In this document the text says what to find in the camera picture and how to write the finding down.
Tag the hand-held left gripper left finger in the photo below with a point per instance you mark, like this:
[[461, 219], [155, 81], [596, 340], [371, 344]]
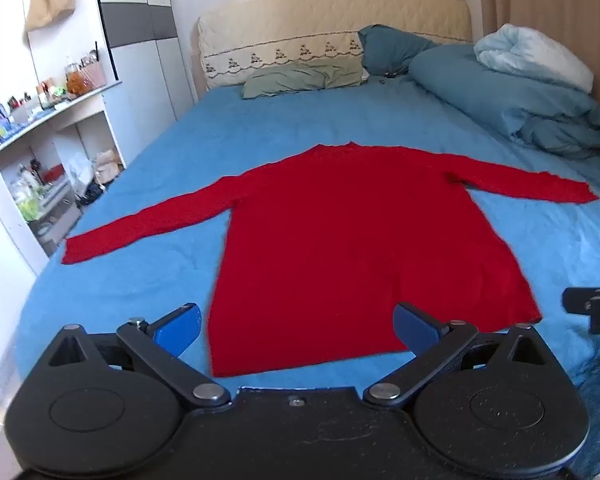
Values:
[[176, 330]]

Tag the white and grey wardrobe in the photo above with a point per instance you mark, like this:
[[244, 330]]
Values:
[[140, 60]]

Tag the beige curtain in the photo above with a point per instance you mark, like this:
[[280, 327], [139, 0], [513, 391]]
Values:
[[555, 5]]

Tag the green pillow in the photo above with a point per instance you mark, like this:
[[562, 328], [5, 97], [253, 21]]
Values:
[[300, 79]]

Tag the pink storage box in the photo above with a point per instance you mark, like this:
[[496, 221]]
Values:
[[95, 74]]

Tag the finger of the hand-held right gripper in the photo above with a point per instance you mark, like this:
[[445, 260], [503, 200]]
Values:
[[576, 301]]

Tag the blue bed sheet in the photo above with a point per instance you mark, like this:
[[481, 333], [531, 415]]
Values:
[[230, 135]]

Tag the blue duvet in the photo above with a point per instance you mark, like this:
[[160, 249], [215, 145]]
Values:
[[495, 95]]

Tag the light blue fluffy blanket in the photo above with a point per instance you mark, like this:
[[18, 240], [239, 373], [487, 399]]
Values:
[[530, 52]]

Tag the cream quilted headboard cover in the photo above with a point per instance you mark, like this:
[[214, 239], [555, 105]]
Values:
[[300, 25]]

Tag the white shelf unit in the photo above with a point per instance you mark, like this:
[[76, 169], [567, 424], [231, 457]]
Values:
[[45, 120]]

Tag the teal pillow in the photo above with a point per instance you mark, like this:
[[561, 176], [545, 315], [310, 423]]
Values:
[[387, 47]]

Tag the small dark item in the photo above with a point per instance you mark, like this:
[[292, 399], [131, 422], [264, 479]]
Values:
[[388, 76]]

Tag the red long-sleeve sweater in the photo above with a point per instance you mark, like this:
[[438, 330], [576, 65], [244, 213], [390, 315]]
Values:
[[340, 240]]

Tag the jar with orange contents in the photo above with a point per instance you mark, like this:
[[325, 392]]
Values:
[[75, 81]]

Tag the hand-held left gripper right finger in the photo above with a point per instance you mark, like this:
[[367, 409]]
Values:
[[416, 329]]

